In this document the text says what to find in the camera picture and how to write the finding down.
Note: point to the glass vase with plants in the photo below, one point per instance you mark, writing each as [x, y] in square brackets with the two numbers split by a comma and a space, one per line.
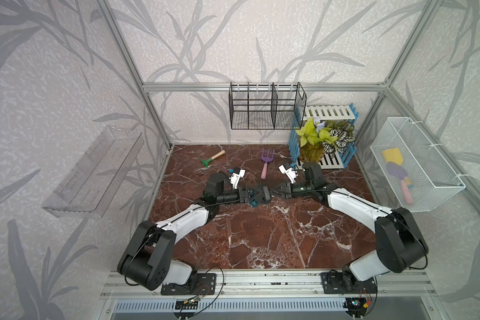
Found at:
[318, 138]

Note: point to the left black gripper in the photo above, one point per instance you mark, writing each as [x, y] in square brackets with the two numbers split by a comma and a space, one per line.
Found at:
[242, 194]

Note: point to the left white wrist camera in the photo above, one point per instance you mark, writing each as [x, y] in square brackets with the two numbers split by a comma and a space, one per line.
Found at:
[235, 176]

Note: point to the yellow sponge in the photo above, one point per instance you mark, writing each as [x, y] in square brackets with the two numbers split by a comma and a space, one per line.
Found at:
[393, 155]

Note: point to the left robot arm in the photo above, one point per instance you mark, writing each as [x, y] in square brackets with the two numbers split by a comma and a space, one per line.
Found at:
[148, 258]

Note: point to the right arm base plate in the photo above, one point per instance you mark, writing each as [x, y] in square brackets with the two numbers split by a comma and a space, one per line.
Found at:
[335, 282]

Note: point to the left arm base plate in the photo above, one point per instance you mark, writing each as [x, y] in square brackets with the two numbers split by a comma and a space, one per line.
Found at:
[198, 284]

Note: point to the purple pink garden fork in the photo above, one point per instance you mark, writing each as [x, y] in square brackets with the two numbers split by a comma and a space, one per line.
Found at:
[267, 156]

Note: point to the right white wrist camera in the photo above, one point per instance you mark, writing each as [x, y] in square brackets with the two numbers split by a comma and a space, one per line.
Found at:
[289, 171]

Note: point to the teal alarm clock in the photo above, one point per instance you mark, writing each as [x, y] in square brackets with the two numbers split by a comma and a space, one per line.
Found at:
[259, 196]

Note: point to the green rake wooden handle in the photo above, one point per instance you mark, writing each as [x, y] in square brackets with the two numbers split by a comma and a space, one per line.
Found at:
[206, 162]

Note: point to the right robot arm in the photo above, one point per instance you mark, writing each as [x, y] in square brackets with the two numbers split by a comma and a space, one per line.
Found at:
[399, 243]

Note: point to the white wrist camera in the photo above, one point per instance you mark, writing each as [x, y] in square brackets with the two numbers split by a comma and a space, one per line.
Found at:
[235, 176]
[289, 171]

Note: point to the white mesh wall basket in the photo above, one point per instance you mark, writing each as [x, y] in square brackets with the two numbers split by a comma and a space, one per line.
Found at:
[431, 179]

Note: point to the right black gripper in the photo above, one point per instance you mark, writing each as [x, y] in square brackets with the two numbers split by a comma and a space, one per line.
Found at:
[285, 189]

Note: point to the black wire wall basket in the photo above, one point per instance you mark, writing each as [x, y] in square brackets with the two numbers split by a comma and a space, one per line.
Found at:
[266, 106]

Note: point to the blue white slatted crate shelf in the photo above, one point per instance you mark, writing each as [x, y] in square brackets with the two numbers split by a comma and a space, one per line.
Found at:
[326, 112]

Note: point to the clear acrylic wall shelf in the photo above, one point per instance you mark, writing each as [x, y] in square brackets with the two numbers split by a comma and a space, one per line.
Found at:
[89, 188]

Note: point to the purple pink garden trowel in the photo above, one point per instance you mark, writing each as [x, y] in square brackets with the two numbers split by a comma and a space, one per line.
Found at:
[396, 170]

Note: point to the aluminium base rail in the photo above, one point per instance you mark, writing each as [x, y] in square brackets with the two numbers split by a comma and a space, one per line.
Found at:
[258, 283]

